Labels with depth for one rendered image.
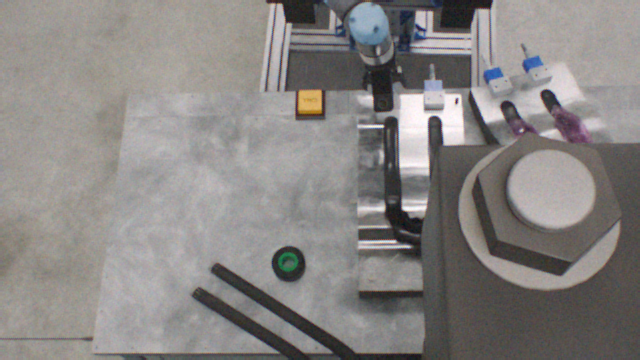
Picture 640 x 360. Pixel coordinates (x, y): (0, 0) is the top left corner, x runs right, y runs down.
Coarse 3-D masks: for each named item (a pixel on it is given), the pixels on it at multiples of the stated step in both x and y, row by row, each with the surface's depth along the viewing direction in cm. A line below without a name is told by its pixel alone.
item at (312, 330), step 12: (216, 264) 178; (216, 276) 177; (228, 276) 175; (240, 288) 173; (252, 288) 172; (264, 300) 169; (276, 300) 169; (276, 312) 167; (288, 312) 166; (300, 324) 164; (312, 324) 164; (312, 336) 162; (324, 336) 161
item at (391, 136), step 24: (384, 120) 184; (432, 120) 184; (384, 144) 182; (432, 144) 182; (384, 168) 179; (432, 168) 179; (384, 192) 173; (384, 216) 167; (408, 216) 168; (408, 240) 173
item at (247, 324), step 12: (192, 288) 176; (204, 300) 174; (216, 300) 173; (228, 312) 171; (240, 312) 171; (240, 324) 169; (252, 324) 168; (264, 336) 166; (276, 336) 166; (276, 348) 165
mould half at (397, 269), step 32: (416, 96) 187; (448, 96) 186; (416, 128) 183; (448, 128) 183; (416, 160) 180; (416, 192) 173; (384, 224) 168; (384, 256) 173; (416, 256) 172; (384, 288) 170; (416, 288) 169
